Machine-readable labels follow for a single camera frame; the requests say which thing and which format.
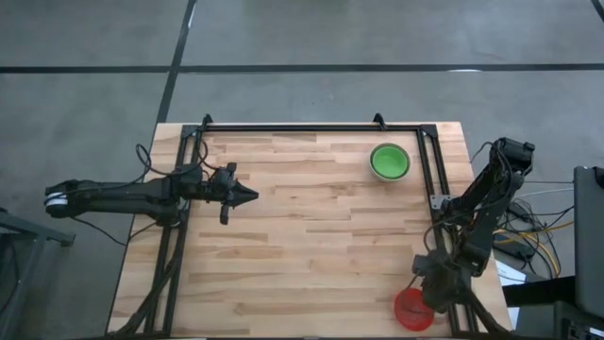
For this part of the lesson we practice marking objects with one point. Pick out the green plastic bowl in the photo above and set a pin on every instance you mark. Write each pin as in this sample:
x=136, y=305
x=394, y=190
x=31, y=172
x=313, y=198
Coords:
x=389, y=163

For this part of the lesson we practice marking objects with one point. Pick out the dark grey equipment box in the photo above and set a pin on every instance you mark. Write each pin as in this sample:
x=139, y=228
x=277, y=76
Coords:
x=566, y=326

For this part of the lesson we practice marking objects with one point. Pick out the grey metal stand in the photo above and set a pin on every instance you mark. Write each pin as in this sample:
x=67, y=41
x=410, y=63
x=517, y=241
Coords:
x=47, y=233

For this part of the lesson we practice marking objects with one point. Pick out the white paper sheet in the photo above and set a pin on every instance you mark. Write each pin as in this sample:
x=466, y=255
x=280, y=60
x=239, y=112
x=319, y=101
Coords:
x=508, y=274

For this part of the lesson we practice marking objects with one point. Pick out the black metal beam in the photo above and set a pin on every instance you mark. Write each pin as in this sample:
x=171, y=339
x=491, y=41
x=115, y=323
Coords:
x=538, y=292

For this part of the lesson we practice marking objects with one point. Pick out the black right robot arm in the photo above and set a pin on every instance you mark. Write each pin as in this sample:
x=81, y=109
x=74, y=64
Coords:
x=481, y=245

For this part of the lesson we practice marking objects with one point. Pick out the red plastic bowl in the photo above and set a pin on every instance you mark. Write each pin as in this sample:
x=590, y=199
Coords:
x=410, y=315

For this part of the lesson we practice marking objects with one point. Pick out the white ribbed bowl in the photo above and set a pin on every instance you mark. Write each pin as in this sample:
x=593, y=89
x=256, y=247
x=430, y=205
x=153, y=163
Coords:
x=388, y=180

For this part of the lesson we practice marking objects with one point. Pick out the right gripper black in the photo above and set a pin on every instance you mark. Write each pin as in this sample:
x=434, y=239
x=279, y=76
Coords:
x=441, y=274

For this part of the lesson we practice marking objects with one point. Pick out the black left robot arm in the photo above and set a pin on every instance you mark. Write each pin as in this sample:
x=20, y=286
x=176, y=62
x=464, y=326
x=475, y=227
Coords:
x=118, y=196

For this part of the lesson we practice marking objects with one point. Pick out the black aluminium table frame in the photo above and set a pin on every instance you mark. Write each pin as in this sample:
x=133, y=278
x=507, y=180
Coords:
x=307, y=128

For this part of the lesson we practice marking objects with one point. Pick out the grey cabinet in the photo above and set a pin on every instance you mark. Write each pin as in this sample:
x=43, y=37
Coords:
x=590, y=236

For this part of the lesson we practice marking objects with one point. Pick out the black table clamp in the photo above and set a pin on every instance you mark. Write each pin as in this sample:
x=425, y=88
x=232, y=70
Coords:
x=207, y=120
x=379, y=121

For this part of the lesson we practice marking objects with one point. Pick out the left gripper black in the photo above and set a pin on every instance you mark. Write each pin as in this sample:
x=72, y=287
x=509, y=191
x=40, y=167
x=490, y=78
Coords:
x=222, y=189

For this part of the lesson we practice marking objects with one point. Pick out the silver mounting plate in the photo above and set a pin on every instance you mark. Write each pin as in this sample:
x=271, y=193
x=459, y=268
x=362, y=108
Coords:
x=439, y=202

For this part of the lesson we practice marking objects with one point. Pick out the black power strip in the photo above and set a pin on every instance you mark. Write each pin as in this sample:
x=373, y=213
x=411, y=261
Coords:
x=514, y=249

